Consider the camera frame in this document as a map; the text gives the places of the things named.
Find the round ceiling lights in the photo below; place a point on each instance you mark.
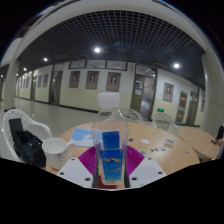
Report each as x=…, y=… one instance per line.
x=97, y=50

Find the black bag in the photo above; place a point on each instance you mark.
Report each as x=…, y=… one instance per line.
x=30, y=148

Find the white plastic lattice chair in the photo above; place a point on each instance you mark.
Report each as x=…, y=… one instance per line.
x=163, y=120
x=133, y=115
x=10, y=130

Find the framed wall portraits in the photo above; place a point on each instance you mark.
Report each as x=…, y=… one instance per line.
x=113, y=81

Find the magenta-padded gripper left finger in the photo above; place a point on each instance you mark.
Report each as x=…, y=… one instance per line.
x=75, y=171

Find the small white paper card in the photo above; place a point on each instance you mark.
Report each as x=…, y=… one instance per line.
x=145, y=141

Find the small card pack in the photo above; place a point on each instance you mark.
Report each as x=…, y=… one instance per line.
x=169, y=142

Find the door with red poster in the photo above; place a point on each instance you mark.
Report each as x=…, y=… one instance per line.
x=181, y=106

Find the grey doorway with notices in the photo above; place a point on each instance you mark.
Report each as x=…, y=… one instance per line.
x=144, y=93

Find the white ceramic mug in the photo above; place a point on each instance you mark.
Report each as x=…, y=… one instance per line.
x=56, y=151

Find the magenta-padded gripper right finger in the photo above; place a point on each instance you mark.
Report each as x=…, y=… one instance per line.
x=146, y=171

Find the small dark paper card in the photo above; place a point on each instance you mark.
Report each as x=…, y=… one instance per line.
x=142, y=152

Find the clear bottle with blue label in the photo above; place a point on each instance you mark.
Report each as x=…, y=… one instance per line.
x=110, y=133

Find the black phone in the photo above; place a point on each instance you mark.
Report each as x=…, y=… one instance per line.
x=213, y=142

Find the green exit sign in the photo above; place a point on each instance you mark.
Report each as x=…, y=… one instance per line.
x=160, y=110

